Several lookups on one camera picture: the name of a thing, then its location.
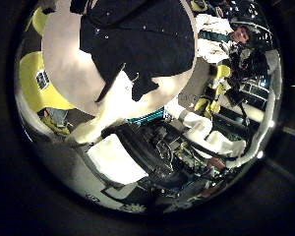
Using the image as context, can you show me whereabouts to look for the yellow clamps on rack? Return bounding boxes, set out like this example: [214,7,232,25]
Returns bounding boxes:
[194,64,234,118]

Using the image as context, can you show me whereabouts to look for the black piece of clothing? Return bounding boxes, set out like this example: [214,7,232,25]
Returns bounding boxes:
[69,0,197,103]

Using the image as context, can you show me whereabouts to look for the small yellow object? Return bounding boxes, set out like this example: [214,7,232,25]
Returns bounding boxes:
[30,7,51,35]

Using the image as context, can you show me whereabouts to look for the metal shelf rack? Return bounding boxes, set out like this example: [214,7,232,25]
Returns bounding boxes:
[239,77,275,112]

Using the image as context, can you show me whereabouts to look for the teal striped strip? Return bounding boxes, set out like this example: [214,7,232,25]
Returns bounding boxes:
[127,107,166,126]

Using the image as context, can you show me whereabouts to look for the black cable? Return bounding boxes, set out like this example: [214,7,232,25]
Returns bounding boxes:
[185,135,254,162]

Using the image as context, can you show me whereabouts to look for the person in white shirt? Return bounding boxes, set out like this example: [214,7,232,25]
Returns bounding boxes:
[195,13,273,65]

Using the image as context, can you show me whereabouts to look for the blue and yellow clutter pile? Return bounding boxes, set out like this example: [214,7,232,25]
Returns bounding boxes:
[37,107,73,136]

